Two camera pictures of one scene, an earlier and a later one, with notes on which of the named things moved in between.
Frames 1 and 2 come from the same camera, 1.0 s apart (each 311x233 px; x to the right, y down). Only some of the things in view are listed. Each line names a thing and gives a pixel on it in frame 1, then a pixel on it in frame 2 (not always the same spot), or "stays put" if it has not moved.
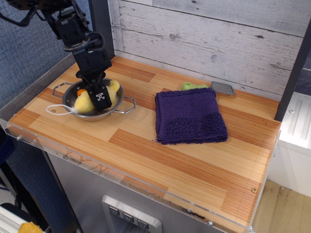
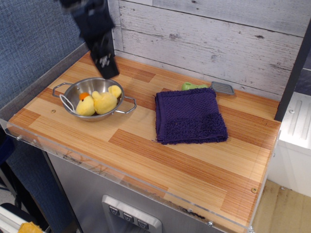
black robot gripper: [93, 61] -> [95, 22]
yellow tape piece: [29, 227] stays put
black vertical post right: [292, 81] stays put
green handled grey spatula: [219, 87] stays put
